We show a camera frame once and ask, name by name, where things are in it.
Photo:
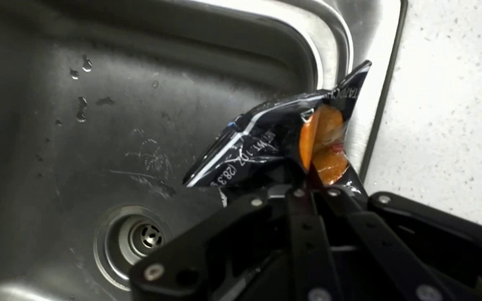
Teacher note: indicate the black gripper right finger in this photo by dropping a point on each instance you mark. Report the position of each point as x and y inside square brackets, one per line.
[397, 251]

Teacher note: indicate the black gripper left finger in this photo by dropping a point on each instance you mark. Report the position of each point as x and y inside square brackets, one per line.
[302, 251]

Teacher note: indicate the black crisps packet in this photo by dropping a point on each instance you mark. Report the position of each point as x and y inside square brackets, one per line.
[263, 142]

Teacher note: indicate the stainless steel double sink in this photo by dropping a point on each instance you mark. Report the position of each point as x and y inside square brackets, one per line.
[141, 111]

